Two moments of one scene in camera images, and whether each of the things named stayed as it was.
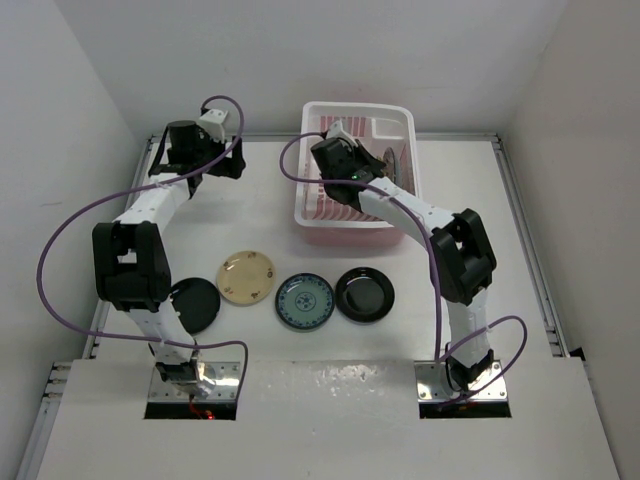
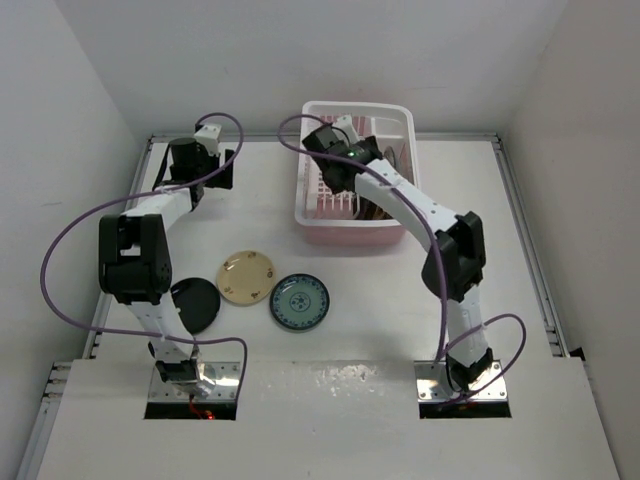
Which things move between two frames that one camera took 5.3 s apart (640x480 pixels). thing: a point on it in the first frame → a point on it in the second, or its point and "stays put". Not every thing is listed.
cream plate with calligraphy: x=245 y=277 stays put
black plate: x=196 y=301 stays put
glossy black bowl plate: x=365 y=295 → x=366 y=209
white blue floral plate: x=390 y=170 stays put
